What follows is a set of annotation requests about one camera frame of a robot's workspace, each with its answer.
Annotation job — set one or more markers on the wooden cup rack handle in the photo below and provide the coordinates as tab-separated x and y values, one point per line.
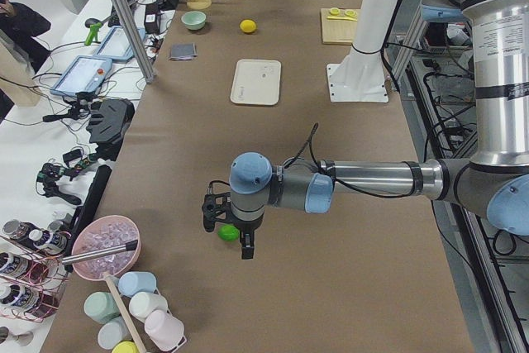
109	280

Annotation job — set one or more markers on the white cup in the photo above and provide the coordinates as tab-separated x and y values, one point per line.
142	304

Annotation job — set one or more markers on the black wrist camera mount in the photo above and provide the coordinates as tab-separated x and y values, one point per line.
216	208

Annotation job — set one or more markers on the aluminium frame post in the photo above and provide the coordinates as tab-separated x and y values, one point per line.
129	26

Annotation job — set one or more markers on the grey folded cloth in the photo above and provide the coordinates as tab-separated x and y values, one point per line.
183	51

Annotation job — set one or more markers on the blue teach pendant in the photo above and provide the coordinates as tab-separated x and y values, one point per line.
115	46
84	75

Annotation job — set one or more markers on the mint green cup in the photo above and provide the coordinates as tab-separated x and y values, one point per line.
101	307

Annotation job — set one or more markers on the copper wire bottle rack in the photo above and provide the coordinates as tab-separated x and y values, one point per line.
32	278

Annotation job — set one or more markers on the wooden cutting board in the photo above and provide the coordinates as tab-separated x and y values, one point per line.
337	32

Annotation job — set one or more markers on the cream rabbit tray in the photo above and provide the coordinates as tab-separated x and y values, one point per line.
256	82

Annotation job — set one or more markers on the yellow cup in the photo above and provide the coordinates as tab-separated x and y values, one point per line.
125	347

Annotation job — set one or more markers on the green lime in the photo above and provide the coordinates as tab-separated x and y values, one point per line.
228	233

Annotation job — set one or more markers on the metal tongs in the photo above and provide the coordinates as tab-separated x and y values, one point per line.
91	255

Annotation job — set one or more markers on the green barcode scanner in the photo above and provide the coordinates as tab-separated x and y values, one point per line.
93	25

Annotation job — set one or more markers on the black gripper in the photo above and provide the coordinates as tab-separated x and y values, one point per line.
246	226

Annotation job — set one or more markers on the grey blue cup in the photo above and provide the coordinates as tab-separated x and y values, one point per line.
112	333

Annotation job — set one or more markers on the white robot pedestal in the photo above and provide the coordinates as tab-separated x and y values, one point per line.
361	76

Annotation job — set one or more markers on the yellow lemon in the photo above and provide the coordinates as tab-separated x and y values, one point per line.
248	26

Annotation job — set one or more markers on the pink cup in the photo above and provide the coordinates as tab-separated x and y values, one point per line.
165	330

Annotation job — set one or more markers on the yellow plastic knife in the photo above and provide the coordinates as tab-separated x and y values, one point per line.
339	18

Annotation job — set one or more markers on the light blue cup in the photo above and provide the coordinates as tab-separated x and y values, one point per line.
133	282

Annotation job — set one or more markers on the mint green bowl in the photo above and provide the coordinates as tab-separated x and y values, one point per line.
194	20

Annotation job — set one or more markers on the pink bowl with ice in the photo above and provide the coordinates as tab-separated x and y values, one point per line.
105	233

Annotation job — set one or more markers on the person in dark jacket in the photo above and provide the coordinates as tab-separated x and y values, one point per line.
22	24

